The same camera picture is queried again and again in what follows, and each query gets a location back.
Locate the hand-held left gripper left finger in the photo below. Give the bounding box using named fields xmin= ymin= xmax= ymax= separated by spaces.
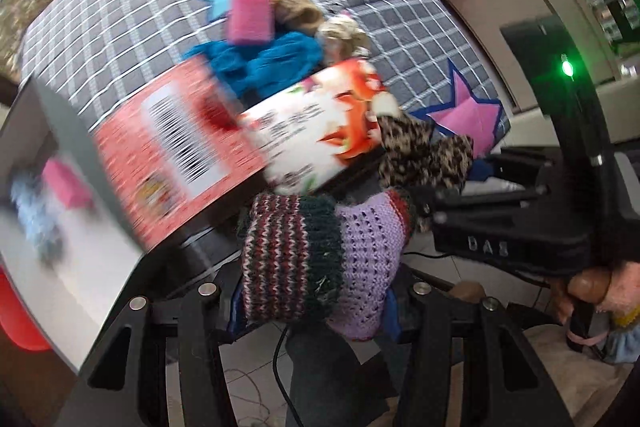
xmin=70 ymin=282 xmax=247 ymax=427

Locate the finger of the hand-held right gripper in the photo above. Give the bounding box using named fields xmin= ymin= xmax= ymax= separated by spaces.
xmin=424 ymin=183 xmax=551 ymax=222
xmin=482 ymin=147 xmax=557 ymax=182

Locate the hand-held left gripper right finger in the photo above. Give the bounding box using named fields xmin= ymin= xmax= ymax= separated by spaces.
xmin=385 ymin=281 xmax=577 ymax=427

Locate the striped purple knitted sock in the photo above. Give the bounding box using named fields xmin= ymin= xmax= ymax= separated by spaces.
xmin=236 ymin=188 xmax=419 ymax=341

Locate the leopard print sock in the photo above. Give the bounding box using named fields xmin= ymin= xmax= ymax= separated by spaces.
xmin=374 ymin=93 xmax=476 ymax=234

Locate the grey cardboard box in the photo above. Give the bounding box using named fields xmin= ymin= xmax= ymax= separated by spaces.
xmin=0 ymin=76 xmax=147 ymax=374

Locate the cream polka dot scrunchie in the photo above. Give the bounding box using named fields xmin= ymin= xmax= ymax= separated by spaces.
xmin=314 ymin=13 xmax=372 ymax=64

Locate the blue mesh cloth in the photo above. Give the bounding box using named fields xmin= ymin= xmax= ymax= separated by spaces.
xmin=235 ymin=31 xmax=327 ymax=101
xmin=181 ymin=41 xmax=251 ymax=82

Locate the person's right hand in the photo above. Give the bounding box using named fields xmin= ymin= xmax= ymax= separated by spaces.
xmin=552 ymin=268 xmax=615 ymax=325

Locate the dark grey cloth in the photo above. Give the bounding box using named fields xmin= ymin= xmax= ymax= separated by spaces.
xmin=284 ymin=324 xmax=392 ymax=427

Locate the red printed cardboard box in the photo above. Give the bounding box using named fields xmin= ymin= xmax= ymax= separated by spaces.
xmin=92 ymin=56 xmax=401 ymax=254

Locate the beige cloth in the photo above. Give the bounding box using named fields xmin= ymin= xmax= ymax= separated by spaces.
xmin=520 ymin=324 xmax=633 ymax=427

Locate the pink sponge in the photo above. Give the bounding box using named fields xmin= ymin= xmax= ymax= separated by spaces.
xmin=41 ymin=157 xmax=94 ymax=211
xmin=224 ymin=0 xmax=277 ymax=46

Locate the red stool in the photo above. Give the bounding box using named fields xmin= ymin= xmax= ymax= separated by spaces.
xmin=0 ymin=266 xmax=52 ymax=354

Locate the light blue fluffy cloth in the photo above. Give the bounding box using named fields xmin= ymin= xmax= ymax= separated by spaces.
xmin=9 ymin=171 xmax=67 ymax=264

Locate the brown fuzzy sock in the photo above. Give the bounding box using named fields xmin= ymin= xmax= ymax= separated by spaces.
xmin=269 ymin=0 xmax=324 ymax=36

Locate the black cable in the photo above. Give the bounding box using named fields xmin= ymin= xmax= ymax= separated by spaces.
xmin=271 ymin=323 xmax=307 ymax=427

